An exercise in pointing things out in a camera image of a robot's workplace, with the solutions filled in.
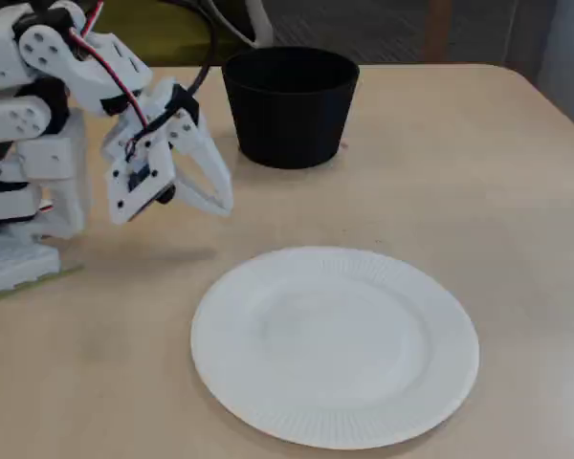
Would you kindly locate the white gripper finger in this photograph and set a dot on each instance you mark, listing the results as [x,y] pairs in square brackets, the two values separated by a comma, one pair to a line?
[196,198]
[213,165]

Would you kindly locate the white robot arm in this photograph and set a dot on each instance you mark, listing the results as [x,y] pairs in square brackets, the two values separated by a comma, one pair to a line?
[33,59]

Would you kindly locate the black pot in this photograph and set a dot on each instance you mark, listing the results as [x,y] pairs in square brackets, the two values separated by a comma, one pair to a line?
[289,115]

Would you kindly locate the white paper plate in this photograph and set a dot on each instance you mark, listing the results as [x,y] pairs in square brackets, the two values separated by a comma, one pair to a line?
[335,358]

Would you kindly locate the olive green chair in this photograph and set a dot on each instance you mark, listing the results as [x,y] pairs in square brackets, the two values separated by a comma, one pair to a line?
[162,38]

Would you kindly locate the white chair leg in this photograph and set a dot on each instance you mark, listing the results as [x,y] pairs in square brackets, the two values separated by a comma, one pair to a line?
[264,26]

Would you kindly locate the brown wooden leg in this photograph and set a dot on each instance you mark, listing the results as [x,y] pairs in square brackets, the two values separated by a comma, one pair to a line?
[437,28]

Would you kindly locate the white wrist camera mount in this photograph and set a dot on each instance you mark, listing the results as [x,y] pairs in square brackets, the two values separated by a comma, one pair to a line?
[134,196]

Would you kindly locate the green base plate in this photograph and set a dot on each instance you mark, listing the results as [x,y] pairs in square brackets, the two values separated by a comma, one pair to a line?
[52,277]

